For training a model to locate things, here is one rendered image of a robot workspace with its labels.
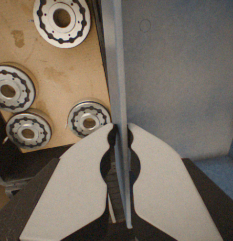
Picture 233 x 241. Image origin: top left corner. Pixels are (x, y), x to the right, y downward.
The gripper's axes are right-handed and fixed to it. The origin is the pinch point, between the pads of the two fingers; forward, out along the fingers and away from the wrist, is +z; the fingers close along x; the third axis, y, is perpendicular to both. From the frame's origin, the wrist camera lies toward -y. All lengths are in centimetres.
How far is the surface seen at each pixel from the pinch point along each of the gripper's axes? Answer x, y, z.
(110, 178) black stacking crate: -3.7, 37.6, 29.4
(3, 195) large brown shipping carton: -41, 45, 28
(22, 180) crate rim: -22.6, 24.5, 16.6
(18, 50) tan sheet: -21.0, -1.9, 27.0
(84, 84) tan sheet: -8.5, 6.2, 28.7
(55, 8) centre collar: -11.2, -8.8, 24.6
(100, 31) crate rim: -3.0, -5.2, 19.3
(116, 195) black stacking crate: -2, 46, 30
